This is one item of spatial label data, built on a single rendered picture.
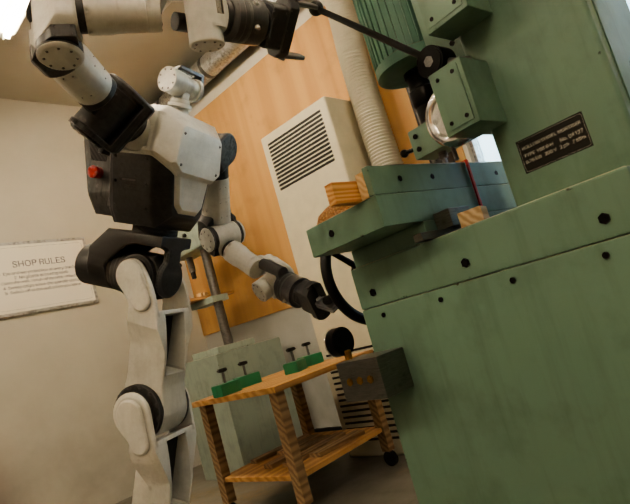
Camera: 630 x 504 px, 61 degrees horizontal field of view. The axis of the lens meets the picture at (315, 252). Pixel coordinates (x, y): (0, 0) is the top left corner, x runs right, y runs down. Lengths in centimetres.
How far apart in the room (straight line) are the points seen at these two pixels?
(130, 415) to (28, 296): 236
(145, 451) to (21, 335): 233
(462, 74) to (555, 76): 15
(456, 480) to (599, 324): 42
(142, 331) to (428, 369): 73
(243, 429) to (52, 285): 154
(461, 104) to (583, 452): 59
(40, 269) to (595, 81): 337
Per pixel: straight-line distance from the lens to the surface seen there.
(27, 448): 366
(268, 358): 334
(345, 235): 103
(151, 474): 151
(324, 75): 322
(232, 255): 167
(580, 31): 101
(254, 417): 324
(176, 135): 138
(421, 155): 125
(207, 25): 108
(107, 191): 148
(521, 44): 105
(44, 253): 385
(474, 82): 101
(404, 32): 126
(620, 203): 85
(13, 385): 365
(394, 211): 99
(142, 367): 148
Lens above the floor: 71
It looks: 7 degrees up
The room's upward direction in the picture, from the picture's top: 16 degrees counter-clockwise
